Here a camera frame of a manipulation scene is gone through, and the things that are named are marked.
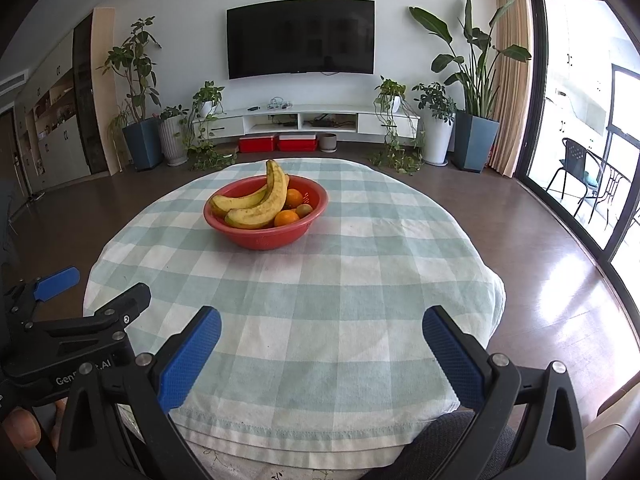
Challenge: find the black sliding glass door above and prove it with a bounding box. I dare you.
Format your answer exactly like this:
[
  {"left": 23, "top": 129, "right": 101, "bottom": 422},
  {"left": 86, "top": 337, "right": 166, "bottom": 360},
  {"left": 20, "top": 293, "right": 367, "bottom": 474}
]
[{"left": 515, "top": 0, "right": 640, "bottom": 311}]

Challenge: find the white embroidered undercloth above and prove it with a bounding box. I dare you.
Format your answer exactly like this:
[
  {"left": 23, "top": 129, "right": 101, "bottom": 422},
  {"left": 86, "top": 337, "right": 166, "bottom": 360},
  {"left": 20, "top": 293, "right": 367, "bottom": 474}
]
[{"left": 190, "top": 440, "right": 381, "bottom": 480}]

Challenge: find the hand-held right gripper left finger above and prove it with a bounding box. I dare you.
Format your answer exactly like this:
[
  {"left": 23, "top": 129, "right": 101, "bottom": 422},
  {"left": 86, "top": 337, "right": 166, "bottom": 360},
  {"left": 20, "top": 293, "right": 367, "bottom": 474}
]
[{"left": 56, "top": 305, "right": 222, "bottom": 480}]

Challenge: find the thin drooping plant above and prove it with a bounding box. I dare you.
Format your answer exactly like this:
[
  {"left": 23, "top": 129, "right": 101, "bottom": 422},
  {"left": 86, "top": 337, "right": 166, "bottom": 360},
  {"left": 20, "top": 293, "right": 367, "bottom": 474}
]
[{"left": 107, "top": 105, "right": 132, "bottom": 171}]

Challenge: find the beige chair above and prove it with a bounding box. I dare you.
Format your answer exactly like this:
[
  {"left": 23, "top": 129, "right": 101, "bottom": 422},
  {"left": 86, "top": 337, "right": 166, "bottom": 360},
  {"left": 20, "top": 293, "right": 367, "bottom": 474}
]
[{"left": 582, "top": 385, "right": 640, "bottom": 480}]

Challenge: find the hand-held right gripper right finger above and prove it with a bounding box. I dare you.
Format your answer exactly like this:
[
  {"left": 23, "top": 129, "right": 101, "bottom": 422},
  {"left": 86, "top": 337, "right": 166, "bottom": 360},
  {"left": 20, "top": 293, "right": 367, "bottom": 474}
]
[{"left": 400, "top": 305, "right": 587, "bottom": 480}]

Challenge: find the bushy plant in white pot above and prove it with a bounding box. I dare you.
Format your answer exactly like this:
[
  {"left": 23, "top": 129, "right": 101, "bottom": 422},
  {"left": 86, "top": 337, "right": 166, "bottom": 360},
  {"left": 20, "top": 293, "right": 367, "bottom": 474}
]
[{"left": 412, "top": 81, "right": 457, "bottom": 166}]

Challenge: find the green checked tablecloth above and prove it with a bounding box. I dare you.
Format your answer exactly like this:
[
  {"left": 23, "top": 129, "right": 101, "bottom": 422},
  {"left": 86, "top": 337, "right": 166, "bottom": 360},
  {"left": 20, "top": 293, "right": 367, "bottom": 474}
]
[{"left": 82, "top": 157, "right": 507, "bottom": 466}]

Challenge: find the red storage box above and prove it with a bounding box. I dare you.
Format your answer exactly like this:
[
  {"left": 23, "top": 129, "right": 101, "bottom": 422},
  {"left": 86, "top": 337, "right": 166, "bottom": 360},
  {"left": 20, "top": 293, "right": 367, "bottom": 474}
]
[
  {"left": 278, "top": 133, "right": 319, "bottom": 152},
  {"left": 238, "top": 134, "right": 278, "bottom": 153}
]

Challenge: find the white television cabinet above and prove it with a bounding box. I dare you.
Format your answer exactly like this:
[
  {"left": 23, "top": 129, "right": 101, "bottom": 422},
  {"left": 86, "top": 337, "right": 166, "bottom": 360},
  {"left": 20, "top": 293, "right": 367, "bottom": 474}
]
[{"left": 192, "top": 104, "right": 421, "bottom": 147}]

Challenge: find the black wall television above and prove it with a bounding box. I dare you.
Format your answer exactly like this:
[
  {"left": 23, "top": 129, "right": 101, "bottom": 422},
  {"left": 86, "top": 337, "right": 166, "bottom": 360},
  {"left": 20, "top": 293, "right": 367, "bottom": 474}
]
[{"left": 226, "top": 0, "right": 376, "bottom": 80}]

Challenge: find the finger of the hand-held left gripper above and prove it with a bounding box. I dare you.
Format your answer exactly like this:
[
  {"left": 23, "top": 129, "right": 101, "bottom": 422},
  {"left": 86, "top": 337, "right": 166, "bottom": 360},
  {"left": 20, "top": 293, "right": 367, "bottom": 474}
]
[
  {"left": 2, "top": 267, "right": 81, "bottom": 313},
  {"left": 10, "top": 282, "right": 152, "bottom": 346}
]

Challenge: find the brown door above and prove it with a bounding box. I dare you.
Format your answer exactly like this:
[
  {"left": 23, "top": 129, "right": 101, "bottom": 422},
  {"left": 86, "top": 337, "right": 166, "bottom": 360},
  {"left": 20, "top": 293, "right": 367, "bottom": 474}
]
[{"left": 0, "top": 110, "right": 26, "bottom": 201}]

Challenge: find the white built-in cabinet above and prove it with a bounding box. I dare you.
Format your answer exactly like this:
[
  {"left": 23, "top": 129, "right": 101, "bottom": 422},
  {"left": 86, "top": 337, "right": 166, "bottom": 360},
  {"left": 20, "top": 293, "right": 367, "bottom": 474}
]
[{"left": 12, "top": 67, "right": 93, "bottom": 193}]

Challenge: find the person's left hand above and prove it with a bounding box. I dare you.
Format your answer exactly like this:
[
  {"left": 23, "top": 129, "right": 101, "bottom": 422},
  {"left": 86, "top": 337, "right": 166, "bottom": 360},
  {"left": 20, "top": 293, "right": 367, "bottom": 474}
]
[{"left": 0, "top": 406, "right": 42, "bottom": 454}]

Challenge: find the black balcony chair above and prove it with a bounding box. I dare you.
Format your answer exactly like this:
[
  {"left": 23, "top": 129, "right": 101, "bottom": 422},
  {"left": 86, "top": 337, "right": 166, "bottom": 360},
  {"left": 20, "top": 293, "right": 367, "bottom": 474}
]
[{"left": 546, "top": 137, "right": 601, "bottom": 221}]

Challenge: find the small-leaved tree in blue pot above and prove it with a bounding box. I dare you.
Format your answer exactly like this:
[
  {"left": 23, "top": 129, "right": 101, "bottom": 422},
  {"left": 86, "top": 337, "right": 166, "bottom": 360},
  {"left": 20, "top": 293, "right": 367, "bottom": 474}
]
[{"left": 97, "top": 16, "right": 165, "bottom": 171}]

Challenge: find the plant in white ribbed pot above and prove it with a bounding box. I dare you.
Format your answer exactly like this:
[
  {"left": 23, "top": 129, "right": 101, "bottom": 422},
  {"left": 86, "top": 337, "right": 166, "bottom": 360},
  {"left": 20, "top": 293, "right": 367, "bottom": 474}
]
[{"left": 158, "top": 105, "right": 193, "bottom": 167}]

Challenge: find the large yellow banana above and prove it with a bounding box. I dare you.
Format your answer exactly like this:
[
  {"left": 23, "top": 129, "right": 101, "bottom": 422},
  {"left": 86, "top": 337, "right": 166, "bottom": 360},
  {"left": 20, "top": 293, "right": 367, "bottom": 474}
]
[{"left": 225, "top": 159, "right": 290, "bottom": 230}]

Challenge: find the trailing ivy in white pot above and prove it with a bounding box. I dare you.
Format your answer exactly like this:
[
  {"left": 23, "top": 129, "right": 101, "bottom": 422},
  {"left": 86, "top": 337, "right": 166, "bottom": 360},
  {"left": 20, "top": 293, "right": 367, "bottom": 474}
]
[
  {"left": 180, "top": 80, "right": 238, "bottom": 171},
  {"left": 369, "top": 76, "right": 426, "bottom": 176}
]

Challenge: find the black balcony table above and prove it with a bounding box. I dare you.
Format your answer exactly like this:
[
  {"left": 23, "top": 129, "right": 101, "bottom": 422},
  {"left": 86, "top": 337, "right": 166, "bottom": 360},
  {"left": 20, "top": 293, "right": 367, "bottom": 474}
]
[{"left": 587, "top": 155, "right": 632, "bottom": 231}]

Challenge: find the dark wall panel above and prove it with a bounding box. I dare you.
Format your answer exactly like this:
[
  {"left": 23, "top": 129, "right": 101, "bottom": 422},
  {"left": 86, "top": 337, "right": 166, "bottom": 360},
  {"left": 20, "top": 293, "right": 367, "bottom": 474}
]
[{"left": 72, "top": 12, "right": 117, "bottom": 176}]

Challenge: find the beige curtain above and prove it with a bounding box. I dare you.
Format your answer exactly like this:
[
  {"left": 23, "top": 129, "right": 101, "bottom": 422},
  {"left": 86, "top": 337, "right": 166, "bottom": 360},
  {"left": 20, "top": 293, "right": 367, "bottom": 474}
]
[{"left": 489, "top": 0, "right": 533, "bottom": 178}]

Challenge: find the red plastic colander bowl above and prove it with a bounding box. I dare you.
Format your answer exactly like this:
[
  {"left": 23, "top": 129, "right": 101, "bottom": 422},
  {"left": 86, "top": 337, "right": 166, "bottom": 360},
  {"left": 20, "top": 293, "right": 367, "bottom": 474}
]
[{"left": 203, "top": 175, "right": 329, "bottom": 251}]

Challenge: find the large-leaved plant in blue pot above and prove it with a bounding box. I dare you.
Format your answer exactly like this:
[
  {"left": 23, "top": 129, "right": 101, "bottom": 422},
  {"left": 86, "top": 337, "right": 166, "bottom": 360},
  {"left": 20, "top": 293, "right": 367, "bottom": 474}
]
[{"left": 409, "top": 0, "right": 532, "bottom": 173}]

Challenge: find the ceiling air vent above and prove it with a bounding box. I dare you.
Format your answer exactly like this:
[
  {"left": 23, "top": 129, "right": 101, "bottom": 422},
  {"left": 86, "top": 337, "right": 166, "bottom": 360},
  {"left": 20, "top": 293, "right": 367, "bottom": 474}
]
[{"left": 0, "top": 72, "right": 28, "bottom": 97}]

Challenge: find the brown-streaked yellow banana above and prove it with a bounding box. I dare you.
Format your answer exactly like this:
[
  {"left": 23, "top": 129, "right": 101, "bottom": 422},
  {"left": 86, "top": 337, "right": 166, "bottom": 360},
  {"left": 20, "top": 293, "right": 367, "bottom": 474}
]
[{"left": 209, "top": 184, "right": 271, "bottom": 218}]

